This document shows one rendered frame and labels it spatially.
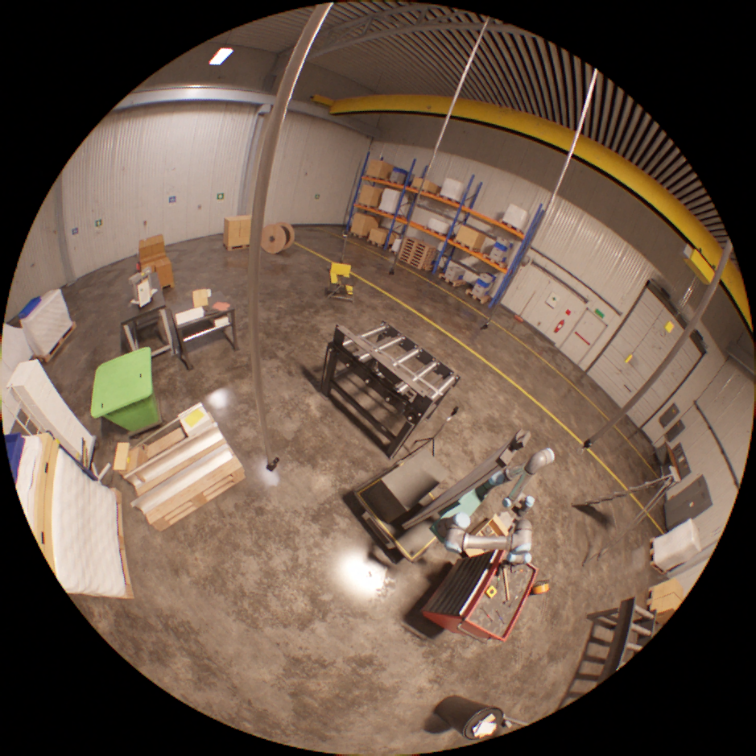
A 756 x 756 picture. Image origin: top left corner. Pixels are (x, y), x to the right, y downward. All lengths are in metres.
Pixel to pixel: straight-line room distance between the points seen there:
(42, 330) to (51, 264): 5.37
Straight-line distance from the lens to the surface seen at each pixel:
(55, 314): 6.89
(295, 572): 2.63
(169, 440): 3.01
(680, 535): 8.17
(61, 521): 2.55
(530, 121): 8.27
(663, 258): 11.85
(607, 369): 11.62
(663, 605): 7.69
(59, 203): 11.27
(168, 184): 10.96
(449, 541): 1.62
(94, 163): 11.19
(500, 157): 11.89
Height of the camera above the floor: 2.63
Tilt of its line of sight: 42 degrees down
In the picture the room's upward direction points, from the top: 21 degrees clockwise
